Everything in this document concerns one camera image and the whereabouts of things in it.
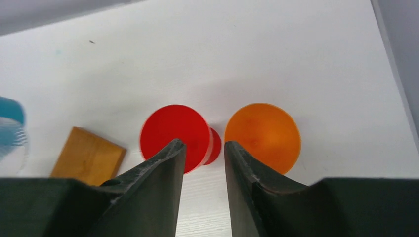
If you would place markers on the clear patterned wine glass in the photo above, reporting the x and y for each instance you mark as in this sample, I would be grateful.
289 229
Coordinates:
13 159

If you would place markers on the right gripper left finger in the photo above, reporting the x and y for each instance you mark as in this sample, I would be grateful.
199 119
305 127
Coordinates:
142 202

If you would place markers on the orange wine glass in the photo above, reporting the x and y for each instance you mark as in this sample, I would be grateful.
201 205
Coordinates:
268 133

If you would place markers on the gold wire rack wooden base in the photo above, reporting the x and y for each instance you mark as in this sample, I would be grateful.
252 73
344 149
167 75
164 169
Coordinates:
89 158

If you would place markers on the red wine glass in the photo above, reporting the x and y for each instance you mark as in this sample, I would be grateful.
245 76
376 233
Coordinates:
203 143

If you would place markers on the blue wine glass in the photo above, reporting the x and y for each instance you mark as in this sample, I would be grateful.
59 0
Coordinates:
12 123

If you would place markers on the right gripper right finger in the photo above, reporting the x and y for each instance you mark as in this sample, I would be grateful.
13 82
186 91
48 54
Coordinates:
265 203

